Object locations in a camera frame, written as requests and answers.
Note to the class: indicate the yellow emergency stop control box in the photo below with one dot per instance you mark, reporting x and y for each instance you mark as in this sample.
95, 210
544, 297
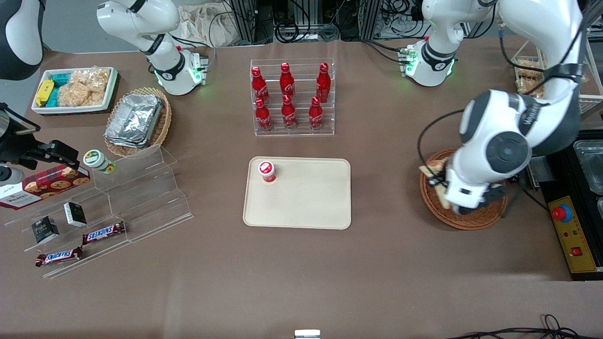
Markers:
577, 235

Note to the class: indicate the beige plastic tray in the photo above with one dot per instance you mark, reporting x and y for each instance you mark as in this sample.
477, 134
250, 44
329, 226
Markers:
306, 197

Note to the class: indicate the stack of foil trays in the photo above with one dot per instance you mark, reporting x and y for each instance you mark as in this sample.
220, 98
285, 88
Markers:
134, 120

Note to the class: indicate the clear bag of fried snacks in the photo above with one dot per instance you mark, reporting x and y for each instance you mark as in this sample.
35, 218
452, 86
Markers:
530, 87
528, 67

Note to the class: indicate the steel pan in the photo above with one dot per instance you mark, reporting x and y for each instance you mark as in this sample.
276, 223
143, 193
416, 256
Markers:
591, 165

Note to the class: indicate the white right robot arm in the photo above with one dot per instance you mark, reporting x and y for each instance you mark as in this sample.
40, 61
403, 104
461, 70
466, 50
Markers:
165, 61

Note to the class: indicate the yellow snack pack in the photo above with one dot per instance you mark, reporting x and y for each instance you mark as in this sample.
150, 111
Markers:
44, 92

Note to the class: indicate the green and white yogurt cup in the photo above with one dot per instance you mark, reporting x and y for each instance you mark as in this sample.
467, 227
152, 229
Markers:
96, 160

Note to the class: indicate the oval light wicker basket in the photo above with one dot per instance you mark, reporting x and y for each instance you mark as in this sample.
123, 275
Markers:
162, 125

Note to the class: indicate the small black carton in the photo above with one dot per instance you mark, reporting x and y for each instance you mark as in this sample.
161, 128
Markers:
75, 214
45, 230

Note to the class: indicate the red cola bottle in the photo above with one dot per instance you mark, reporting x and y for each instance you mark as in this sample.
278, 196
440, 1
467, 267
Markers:
315, 115
323, 84
287, 82
258, 87
263, 117
289, 114

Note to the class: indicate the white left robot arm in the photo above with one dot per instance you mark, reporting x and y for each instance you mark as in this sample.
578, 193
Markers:
499, 141

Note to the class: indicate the brown Snickers bar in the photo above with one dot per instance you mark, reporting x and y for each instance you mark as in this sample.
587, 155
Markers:
59, 256
103, 232

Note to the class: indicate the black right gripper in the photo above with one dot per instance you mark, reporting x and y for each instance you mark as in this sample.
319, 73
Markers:
18, 151

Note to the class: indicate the aluminium frame post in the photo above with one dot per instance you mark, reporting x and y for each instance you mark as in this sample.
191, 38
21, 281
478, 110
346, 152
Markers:
242, 21
370, 19

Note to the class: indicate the clear acrylic bottle rack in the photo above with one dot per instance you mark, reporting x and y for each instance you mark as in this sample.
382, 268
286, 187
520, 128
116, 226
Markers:
301, 132

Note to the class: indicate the white plastic bin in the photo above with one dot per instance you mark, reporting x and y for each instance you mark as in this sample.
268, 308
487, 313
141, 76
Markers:
70, 110

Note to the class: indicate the teal snack pack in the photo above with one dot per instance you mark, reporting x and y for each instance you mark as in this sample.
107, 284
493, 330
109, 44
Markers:
53, 98
60, 78

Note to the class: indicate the red tartan cookie box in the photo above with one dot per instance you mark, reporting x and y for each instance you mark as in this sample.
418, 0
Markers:
47, 182

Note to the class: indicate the red and white cup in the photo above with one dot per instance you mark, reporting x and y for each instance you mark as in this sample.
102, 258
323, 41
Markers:
266, 170

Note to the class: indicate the beige crumpled cloth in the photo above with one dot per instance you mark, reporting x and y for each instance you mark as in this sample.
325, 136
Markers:
202, 26

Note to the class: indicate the clear bag of rice crackers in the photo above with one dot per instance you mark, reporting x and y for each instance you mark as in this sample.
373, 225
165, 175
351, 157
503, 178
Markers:
92, 77
77, 96

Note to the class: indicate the round brown wicker basket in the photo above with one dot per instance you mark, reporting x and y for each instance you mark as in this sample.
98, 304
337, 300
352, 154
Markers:
471, 221

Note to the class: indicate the clear acrylic stepped display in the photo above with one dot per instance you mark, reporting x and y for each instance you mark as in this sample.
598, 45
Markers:
155, 207

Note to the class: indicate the triangular sandwich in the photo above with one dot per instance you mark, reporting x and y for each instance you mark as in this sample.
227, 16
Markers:
435, 166

